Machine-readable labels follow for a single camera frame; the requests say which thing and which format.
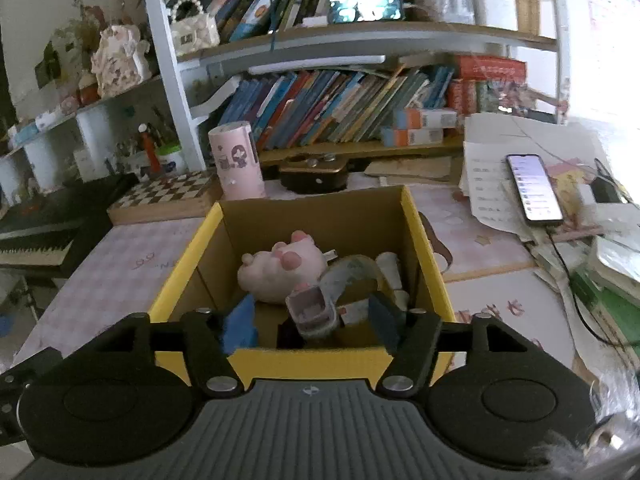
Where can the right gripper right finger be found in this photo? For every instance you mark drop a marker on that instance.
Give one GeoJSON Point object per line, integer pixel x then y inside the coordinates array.
{"type": "Point", "coordinates": [410, 338]}

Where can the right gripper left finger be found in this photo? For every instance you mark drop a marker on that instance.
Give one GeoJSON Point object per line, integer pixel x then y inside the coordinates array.
{"type": "Point", "coordinates": [202, 346]}

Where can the clear tape roll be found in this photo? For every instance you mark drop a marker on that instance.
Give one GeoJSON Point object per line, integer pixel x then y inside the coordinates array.
{"type": "Point", "coordinates": [351, 279]}

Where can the pink plush pig toy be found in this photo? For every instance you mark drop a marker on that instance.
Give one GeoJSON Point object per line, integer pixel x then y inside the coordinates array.
{"type": "Point", "coordinates": [271, 275]}

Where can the cream desk mat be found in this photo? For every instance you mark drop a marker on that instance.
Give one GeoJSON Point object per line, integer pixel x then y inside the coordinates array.
{"type": "Point", "coordinates": [521, 300]}

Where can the yellow cardboard box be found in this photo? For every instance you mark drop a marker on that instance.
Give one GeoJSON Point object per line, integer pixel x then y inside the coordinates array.
{"type": "Point", "coordinates": [358, 223]}

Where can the pink checkered tablecloth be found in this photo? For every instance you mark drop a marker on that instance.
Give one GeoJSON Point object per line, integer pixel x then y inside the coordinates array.
{"type": "Point", "coordinates": [127, 269]}

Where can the black electric piano keyboard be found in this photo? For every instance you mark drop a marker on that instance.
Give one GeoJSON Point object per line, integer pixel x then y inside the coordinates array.
{"type": "Point", "coordinates": [51, 235]}

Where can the wooden chessboard box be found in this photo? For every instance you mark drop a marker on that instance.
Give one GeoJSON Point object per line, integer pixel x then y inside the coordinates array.
{"type": "Point", "coordinates": [182, 197]}

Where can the smartphone lying on papers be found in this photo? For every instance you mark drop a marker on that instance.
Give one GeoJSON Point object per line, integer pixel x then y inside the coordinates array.
{"type": "Point", "coordinates": [537, 198]}

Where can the dark brown metal box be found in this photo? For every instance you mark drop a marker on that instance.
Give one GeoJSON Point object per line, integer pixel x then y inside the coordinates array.
{"type": "Point", "coordinates": [309, 174]}

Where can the pink cartoon cylinder container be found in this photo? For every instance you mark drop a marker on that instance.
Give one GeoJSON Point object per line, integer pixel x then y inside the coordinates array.
{"type": "Point", "coordinates": [236, 161]}

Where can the lower orange blue box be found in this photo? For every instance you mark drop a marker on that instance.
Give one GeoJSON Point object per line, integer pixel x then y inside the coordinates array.
{"type": "Point", "coordinates": [398, 138]}

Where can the orange blue box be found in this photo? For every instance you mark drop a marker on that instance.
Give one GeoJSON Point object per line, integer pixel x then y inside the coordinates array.
{"type": "Point", "coordinates": [418, 118]}
{"type": "Point", "coordinates": [398, 138]}

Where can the green book stack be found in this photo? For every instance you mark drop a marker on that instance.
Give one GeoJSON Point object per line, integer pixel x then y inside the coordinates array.
{"type": "Point", "coordinates": [607, 284]}

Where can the white green lid jar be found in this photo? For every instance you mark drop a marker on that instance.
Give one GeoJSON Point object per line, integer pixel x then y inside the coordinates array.
{"type": "Point", "coordinates": [171, 159]}

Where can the upper orange blue box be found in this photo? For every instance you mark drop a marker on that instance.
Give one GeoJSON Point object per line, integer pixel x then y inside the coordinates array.
{"type": "Point", "coordinates": [418, 118]}

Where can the stack of white papers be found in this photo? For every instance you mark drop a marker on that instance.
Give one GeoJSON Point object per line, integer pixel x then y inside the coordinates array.
{"type": "Point", "coordinates": [489, 138]}

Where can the red thick book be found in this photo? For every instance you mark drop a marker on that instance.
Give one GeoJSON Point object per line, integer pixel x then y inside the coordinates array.
{"type": "Point", "coordinates": [488, 67]}

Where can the floral pink house ornament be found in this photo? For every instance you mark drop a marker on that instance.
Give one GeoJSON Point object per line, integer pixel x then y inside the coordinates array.
{"type": "Point", "coordinates": [120, 64]}

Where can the phone on shelf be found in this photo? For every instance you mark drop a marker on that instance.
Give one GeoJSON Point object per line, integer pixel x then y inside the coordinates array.
{"type": "Point", "coordinates": [364, 11]}

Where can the white quilted pearl handbag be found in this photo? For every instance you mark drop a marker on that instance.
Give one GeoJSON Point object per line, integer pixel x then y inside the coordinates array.
{"type": "Point", "coordinates": [193, 33]}

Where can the white bookshelf frame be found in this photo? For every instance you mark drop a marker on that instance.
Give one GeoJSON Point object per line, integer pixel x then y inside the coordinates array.
{"type": "Point", "coordinates": [26, 26]}

